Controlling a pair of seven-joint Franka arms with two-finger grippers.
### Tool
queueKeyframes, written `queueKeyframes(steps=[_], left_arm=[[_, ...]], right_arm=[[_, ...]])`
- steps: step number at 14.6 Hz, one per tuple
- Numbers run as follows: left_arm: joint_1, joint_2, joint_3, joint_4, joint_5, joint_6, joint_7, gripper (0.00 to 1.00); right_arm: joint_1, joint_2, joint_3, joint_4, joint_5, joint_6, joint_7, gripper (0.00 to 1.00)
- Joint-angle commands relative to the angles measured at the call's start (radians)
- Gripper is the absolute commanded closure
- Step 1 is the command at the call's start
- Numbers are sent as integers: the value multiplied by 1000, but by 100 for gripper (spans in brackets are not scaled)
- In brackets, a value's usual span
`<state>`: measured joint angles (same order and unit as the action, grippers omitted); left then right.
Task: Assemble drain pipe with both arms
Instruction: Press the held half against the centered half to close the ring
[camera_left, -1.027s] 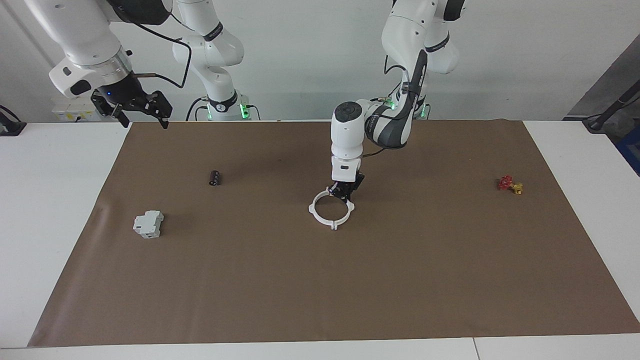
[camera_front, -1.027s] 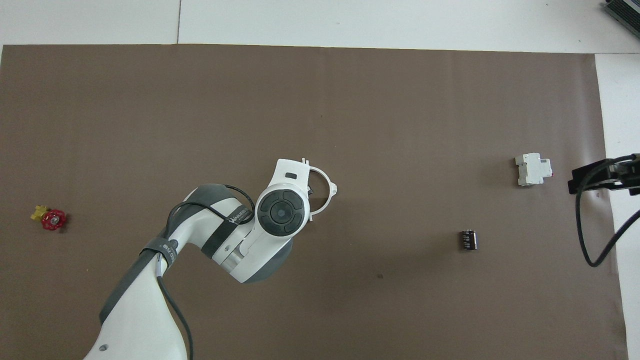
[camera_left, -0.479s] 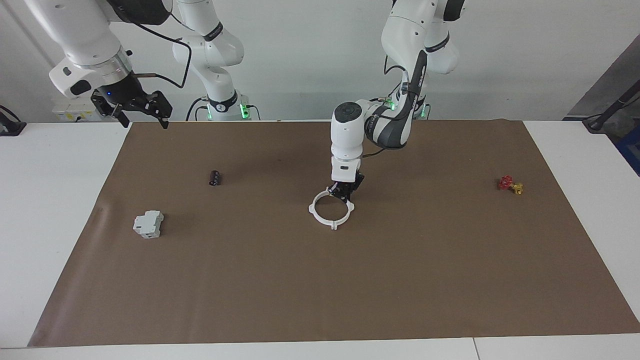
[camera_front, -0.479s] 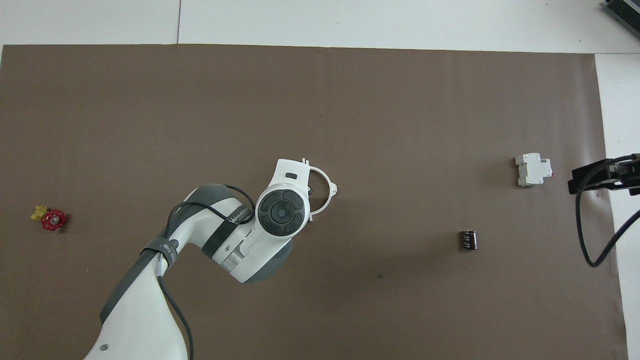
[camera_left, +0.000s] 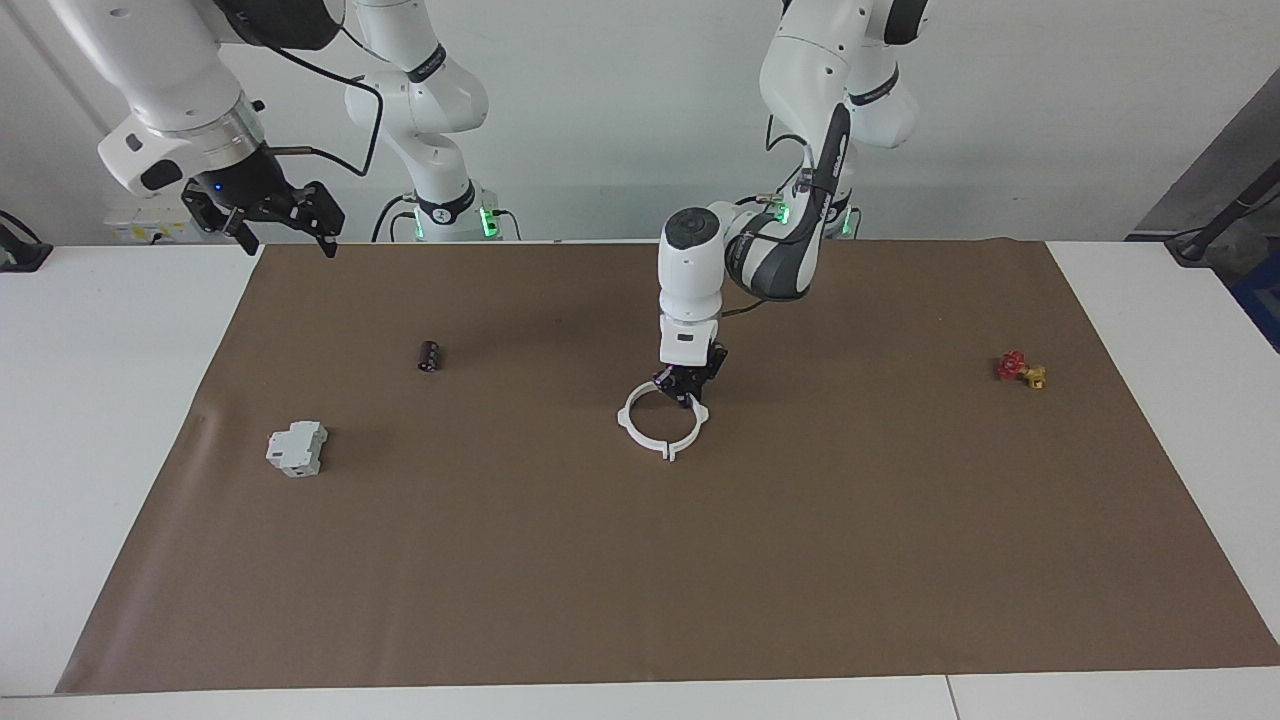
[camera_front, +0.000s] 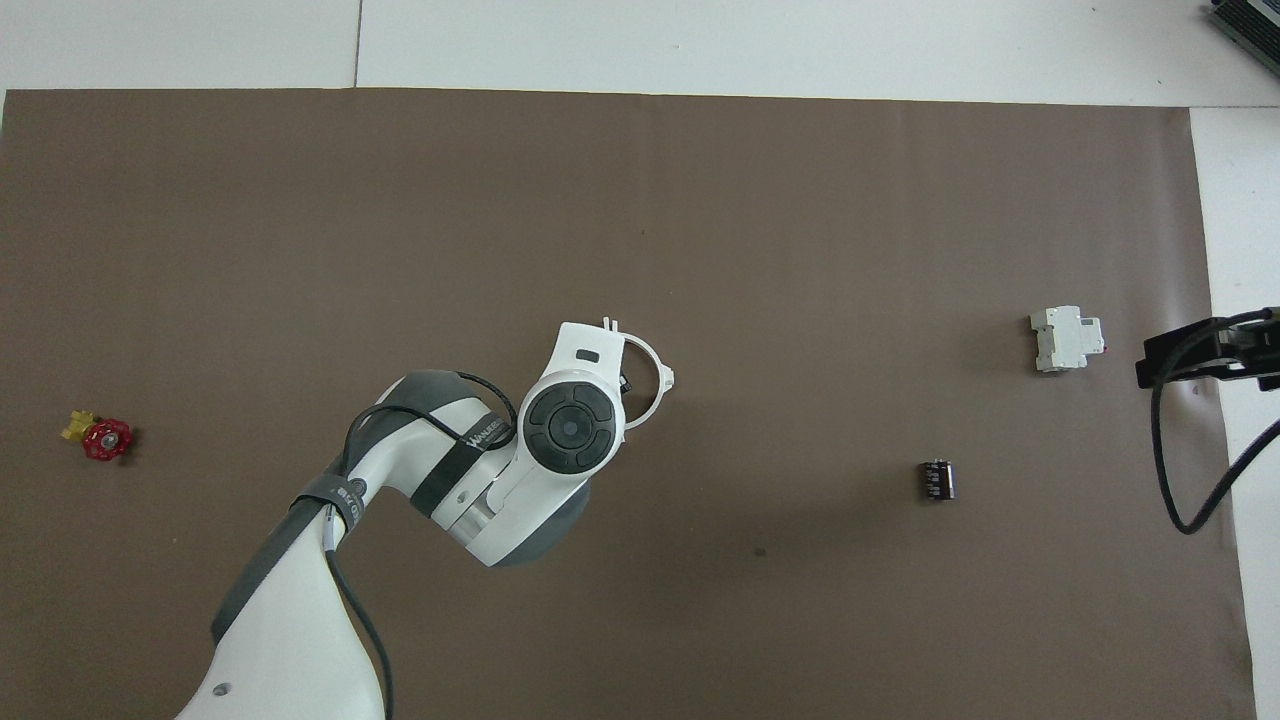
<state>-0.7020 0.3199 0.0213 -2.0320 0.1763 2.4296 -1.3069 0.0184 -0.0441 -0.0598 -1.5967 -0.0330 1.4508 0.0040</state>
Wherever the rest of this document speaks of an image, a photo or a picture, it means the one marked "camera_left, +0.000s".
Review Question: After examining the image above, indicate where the white half pipe clamp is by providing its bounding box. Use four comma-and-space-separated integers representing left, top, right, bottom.
617, 380, 671, 463
660, 385, 711, 463

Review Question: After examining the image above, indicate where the brown paper table mat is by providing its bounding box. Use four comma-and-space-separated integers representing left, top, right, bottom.
55, 240, 1280, 694

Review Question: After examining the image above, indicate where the white circuit breaker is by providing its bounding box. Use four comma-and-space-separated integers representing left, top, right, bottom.
265, 420, 329, 478

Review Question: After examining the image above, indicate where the black stand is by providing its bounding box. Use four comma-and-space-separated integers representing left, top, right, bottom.
1165, 185, 1280, 266

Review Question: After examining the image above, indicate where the blue crate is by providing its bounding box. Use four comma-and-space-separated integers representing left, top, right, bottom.
1232, 255, 1280, 353

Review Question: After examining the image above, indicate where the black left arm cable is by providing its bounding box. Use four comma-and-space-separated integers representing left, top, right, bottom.
716, 112, 813, 321

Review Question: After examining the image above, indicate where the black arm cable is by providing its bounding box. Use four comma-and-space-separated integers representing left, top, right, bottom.
215, 0, 387, 179
716, 112, 813, 321

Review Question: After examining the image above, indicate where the white wall socket box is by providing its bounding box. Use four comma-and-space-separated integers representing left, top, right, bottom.
104, 193, 216, 244

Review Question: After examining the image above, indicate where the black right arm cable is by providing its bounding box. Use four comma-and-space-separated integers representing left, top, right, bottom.
215, 0, 387, 179

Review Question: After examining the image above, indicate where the black clamp mount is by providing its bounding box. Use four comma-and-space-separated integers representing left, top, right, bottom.
0, 210, 53, 273

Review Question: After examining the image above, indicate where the red handle brass valve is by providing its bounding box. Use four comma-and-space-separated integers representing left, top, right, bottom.
995, 350, 1048, 391

